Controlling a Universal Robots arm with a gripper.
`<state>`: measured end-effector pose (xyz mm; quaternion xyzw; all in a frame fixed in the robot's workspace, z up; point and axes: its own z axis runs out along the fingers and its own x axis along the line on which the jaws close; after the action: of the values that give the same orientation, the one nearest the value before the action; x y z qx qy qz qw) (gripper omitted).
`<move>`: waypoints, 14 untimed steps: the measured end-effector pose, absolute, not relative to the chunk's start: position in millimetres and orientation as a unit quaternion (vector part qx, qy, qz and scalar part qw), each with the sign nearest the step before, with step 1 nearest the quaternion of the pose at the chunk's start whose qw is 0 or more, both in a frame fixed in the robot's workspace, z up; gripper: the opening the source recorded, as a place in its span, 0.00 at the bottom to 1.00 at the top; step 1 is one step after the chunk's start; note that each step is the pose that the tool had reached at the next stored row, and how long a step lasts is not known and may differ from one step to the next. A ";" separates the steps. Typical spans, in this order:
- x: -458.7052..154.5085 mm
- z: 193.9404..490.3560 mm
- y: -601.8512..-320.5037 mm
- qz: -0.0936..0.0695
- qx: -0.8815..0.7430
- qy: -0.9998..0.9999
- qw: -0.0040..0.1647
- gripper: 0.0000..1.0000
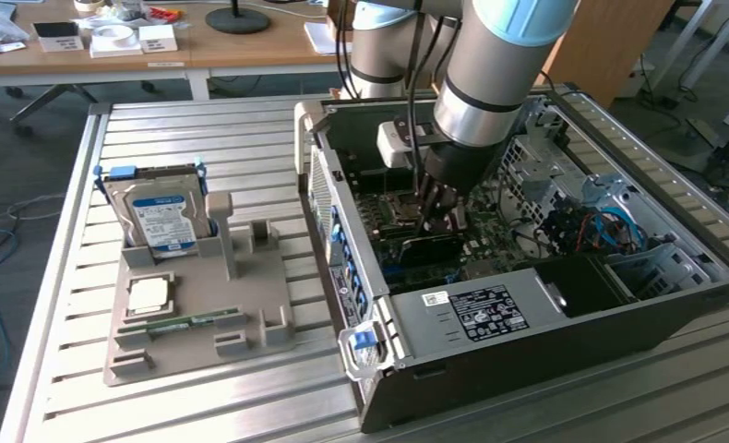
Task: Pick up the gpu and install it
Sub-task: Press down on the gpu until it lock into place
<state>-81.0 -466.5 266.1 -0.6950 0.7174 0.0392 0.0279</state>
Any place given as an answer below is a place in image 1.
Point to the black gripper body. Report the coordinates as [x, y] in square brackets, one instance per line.
[459, 166]

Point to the graphics card with metal bracket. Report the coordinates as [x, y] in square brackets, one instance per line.
[428, 251]

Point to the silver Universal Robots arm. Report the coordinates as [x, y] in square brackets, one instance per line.
[499, 55]

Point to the CPU socket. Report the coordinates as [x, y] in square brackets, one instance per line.
[404, 207]

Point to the green motherboard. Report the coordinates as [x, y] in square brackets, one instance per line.
[494, 231]

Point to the silver chipset heatsink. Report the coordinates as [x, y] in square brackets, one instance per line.
[482, 269]

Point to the perforated silver disk bay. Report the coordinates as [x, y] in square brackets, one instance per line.
[537, 180]

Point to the blue expansion slot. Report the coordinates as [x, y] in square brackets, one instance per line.
[390, 268]

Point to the grey power supply unit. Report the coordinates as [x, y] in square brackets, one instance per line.
[426, 327]

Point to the black plastic shroud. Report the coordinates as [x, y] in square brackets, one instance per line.
[586, 286]

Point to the white paper stack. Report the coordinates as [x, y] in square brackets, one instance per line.
[320, 41]

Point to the black open PC case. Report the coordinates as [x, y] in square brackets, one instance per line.
[525, 369]

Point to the slotted silver disk bay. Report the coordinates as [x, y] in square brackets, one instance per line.
[659, 272]

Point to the wooden cabinet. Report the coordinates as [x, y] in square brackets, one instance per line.
[617, 46]

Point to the grey parts rack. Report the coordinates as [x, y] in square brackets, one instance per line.
[197, 286]

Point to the hard disk with blue carrier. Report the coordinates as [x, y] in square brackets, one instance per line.
[155, 217]

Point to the black round lamp base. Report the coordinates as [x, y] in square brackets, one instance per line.
[238, 20]

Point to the green RAM stick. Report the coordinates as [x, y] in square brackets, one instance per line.
[173, 323]

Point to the silver CPU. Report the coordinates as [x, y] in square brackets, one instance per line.
[148, 295]

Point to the plain white box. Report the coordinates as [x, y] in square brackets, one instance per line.
[156, 39]

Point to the red small item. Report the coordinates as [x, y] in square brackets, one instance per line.
[164, 14]

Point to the white boxes on desk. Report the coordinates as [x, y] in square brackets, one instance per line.
[115, 39]

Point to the white box with black top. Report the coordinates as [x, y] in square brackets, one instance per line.
[57, 37]

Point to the wooden desk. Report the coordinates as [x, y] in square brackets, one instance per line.
[32, 64]

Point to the white paper card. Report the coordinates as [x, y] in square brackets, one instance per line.
[1, 47]

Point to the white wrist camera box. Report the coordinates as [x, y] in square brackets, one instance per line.
[398, 145]

